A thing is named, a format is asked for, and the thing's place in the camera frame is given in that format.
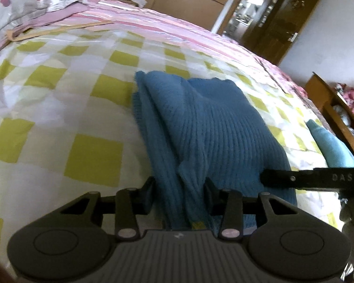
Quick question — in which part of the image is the pink striped quilt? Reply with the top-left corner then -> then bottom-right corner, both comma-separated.
0,0 -> 308,98

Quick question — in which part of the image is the blue knitted sweater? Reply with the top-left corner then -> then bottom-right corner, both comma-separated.
132,71 -> 290,232

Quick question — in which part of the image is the wooden side shelf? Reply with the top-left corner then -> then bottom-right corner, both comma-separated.
304,72 -> 354,155

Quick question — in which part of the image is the teal folded cloth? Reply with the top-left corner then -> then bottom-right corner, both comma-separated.
306,120 -> 354,168

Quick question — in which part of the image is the brown wooden door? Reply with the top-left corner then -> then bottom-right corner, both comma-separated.
240,0 -> 319,65

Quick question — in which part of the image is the yellow white checkered bedsheet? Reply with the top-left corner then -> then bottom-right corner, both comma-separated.
0,28 -> 326,266

